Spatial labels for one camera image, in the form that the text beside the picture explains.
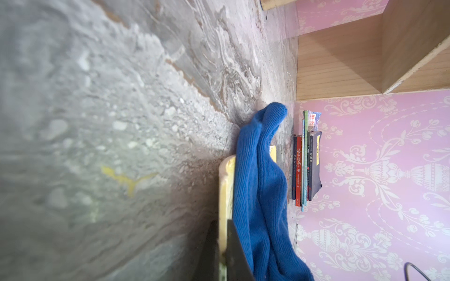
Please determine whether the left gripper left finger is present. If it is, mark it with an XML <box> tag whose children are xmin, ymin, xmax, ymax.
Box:
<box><xmin>192</xmin><ymin>220</ymin><xmax>219</xmax><ymax>281</ymax></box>

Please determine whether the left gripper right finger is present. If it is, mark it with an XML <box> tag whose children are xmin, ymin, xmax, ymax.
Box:
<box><xmin>226</xmin><ymin>220</ymin><xmax>255</xmax><ymax>281</ymax></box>

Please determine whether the blue cloth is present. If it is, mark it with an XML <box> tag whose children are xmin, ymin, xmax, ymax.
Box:
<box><xmin>233</xmin><ymin>103</ymin><xmax>314</xmax><ymax>281</ymax></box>

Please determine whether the yellow history picture book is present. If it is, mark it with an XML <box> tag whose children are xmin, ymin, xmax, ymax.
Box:
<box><xmin>217</xmin><ymin>144</ymin><xmax>278</xmax><ymax>281</ymax></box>

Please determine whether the colourful sunflower magazine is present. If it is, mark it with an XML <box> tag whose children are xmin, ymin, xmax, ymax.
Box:
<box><xmin>301</xmin><ymin>110</ymin><xmax>321</xmax><ymax>211</ymax></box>

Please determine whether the navy Guiguzi book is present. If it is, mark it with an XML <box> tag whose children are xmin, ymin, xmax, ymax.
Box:
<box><xmin>291</xmin><ymin>135</ymin><xmax>297</xmax><ymax>201</ymax></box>

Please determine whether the red manga comic book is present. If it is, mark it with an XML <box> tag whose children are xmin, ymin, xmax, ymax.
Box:
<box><xmin>295</xmin><ymin>136</ymin><xmax>302</xmax><ymax>207</ymax></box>

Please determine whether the dark blue book yellow label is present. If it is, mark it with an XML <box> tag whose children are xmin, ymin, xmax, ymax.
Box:
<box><xmin>307</xmin><ymin>131</ymin><xmax>322</xmax><ymax>201</ymax></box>

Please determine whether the wooden two-tier shelf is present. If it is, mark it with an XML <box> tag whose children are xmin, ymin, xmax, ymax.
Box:
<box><xmin>259</xmin><ymin>0</ymin><xmax>450</xmax><ymax>103</ymax></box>

